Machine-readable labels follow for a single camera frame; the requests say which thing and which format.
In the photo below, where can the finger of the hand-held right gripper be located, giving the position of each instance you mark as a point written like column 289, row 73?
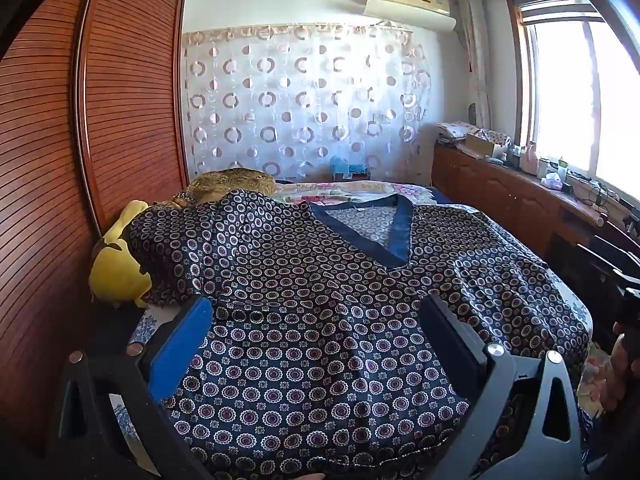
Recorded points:
column 597, row 260

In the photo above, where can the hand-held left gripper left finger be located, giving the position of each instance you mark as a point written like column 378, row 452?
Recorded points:
column 182, row 345

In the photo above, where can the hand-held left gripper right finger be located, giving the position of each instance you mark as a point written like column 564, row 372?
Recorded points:
column 457, row 347

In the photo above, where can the navy patterned v-neck top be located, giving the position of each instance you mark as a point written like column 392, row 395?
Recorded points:
column 320, row 310

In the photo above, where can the person's right hand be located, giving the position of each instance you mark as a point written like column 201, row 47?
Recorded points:
column 620, row 375

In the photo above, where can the pink bottle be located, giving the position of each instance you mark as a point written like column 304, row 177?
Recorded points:
column 529, row 157

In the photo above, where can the wooden cabinet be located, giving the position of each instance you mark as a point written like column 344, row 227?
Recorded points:
column 490, row 185

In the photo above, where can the cardboard box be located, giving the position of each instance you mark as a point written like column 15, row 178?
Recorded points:
column 482, row 146

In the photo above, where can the gold embroidered pillow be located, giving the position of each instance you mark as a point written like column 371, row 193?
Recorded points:
column 225, row 182

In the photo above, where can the window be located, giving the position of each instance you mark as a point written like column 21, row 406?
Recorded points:
column 575, row 90

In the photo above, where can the patterned cloth on cabinet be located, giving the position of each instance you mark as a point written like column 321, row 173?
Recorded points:
column 455, row 130

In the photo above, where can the floral bed sheet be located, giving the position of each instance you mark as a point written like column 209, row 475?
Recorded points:
column 340, row 191

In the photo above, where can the blue toy elephant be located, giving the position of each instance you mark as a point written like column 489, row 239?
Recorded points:
column 345, row 167

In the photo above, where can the white window curtain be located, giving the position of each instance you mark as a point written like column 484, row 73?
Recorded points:
column 475, row 50

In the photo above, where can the sheer curtain with circles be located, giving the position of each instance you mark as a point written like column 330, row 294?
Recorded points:
column 300, row 105

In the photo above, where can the wall air conditioner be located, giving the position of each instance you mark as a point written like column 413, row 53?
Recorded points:
column 410, row 5

